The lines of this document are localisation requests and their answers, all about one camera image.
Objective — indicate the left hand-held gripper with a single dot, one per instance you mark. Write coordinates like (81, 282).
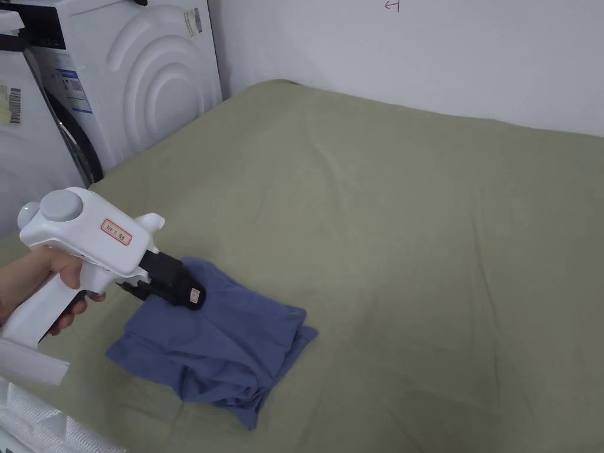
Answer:
(80, 226)

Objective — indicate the dark blue shirt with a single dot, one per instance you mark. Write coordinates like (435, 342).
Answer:
(226, 339)

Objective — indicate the person's left hand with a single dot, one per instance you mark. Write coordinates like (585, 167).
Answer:
(33, 269)

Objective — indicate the white washing machine, barcode sticker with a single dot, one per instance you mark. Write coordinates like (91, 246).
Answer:
(28, 165)

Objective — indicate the white washing machine, ringed side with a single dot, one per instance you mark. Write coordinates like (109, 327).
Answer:
(155, 85)

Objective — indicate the bed with pale green sheet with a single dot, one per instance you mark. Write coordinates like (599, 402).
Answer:
(401, 212)

